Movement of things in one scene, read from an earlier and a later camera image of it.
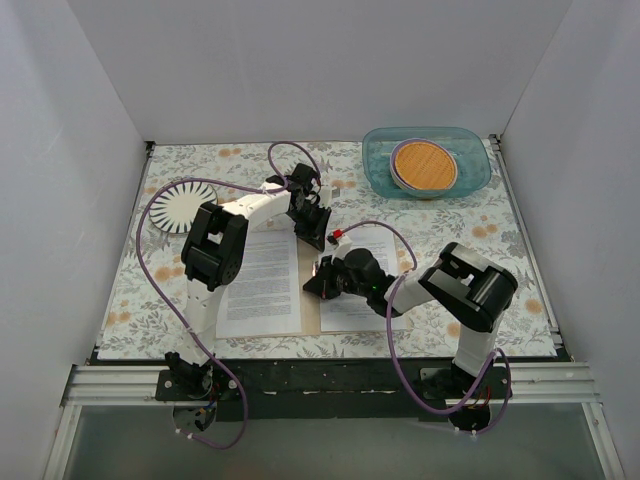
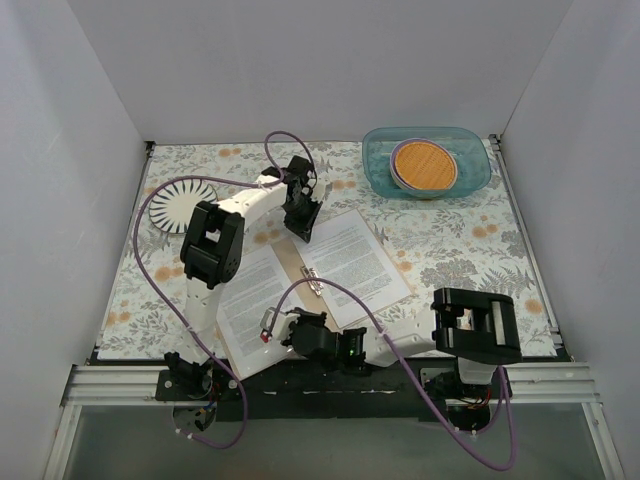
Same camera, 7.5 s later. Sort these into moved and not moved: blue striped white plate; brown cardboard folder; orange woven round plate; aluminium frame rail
Moved: brown cardboard folder
Not moved: aluminium frame rail; blue striped white plate; orange woven round plate
